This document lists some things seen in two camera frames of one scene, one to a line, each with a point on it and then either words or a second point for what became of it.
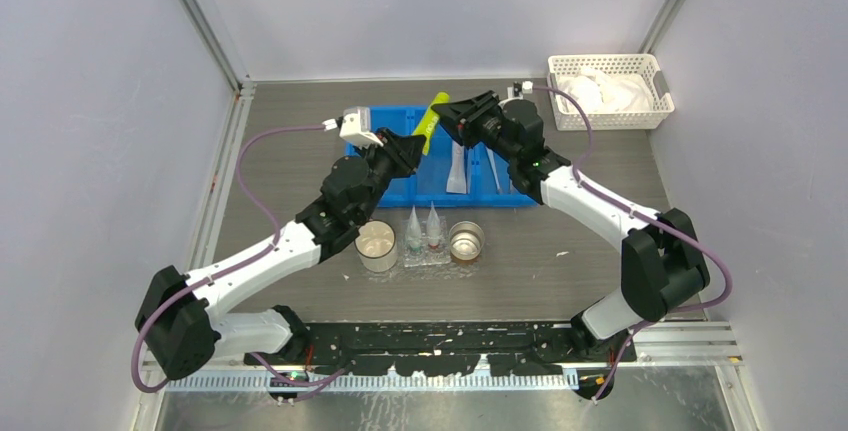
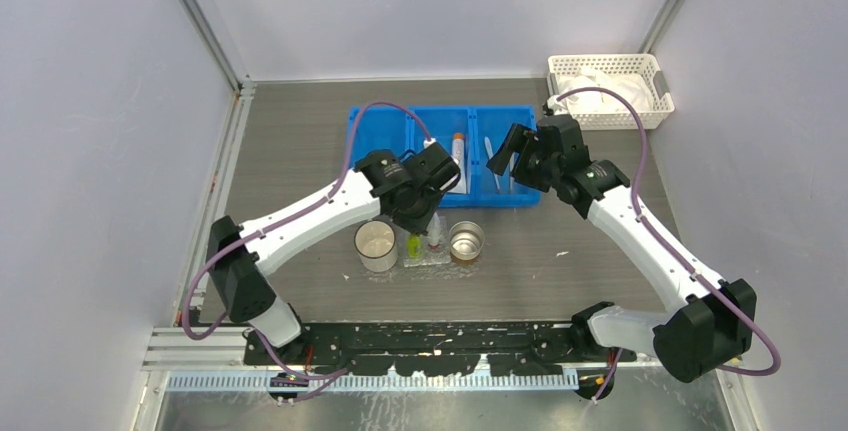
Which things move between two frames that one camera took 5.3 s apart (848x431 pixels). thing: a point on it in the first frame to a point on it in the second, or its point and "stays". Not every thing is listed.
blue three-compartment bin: [452, 174] stays
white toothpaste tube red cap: [433, 228] stays
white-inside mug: [376, 246] stays
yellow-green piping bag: [429, 120] to [415, 246]
